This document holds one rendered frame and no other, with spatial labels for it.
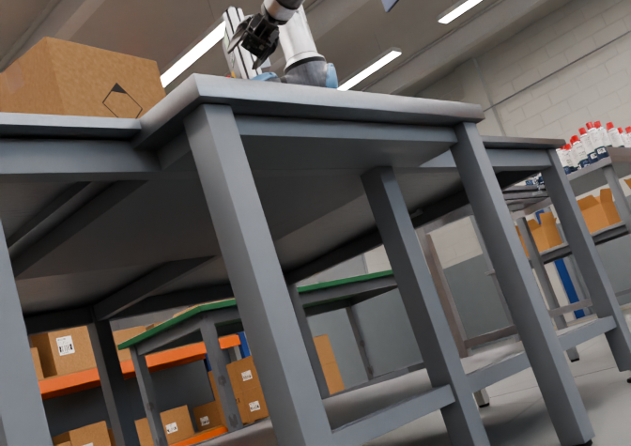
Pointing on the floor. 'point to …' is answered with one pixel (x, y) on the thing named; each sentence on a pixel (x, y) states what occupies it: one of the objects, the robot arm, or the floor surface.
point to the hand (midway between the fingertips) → (243, 55)
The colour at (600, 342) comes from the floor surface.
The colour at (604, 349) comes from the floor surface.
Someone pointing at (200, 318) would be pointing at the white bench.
